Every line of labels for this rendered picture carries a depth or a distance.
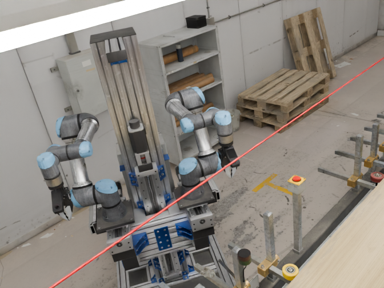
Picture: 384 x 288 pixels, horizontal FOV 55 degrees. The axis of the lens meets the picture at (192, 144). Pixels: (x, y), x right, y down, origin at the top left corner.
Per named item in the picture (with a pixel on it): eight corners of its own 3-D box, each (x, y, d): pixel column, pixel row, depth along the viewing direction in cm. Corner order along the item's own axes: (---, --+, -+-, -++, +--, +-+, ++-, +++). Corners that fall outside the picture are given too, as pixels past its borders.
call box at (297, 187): (287, 192, 198) (287, 180, 195) (295, 186, 202) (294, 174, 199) (299, 196, 194) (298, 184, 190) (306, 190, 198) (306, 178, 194)
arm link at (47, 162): (55, 148, 168) (50, 158, 160) (62, 168, 173) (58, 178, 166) (38, 152, 168) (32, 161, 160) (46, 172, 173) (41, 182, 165)
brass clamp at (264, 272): (256, 272, 197) (256, 266, 194) (271, 258, 204) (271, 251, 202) (266, 278, 193) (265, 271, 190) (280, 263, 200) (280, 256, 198)
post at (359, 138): (352, 194, 262) (356, 135, 239) (354, 191, 263) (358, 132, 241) (356, 195, 259) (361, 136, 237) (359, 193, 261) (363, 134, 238)
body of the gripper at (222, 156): (232, 155, 193) (230, 135, 187) (238, 163, 185) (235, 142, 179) (218, 158, 192) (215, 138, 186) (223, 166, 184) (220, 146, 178)
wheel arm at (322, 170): (317, 172, 271) (317, 167, 269) (319, 170, 273) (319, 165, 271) (378, 192, 241) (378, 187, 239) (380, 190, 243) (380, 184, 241)
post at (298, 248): (292, 251, 219) (291, 191, 198) (297, 246, 222) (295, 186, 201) (299, 255, 216) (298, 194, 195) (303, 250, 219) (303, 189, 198)
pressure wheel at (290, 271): (284, 292, 184) (284, 276, 179) (281, 279, 191) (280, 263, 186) (300, 290, 184) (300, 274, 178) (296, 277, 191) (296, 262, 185)
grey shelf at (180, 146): (160, 162, 476) (133, 43, 403) (208, 134, 525) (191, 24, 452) (182, 172, 445) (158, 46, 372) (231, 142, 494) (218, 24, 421)
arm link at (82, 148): (105, 124, 219) (92, 162, 174) (87, 128, 219) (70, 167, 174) (100, 107, 214) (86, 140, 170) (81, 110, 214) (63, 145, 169)
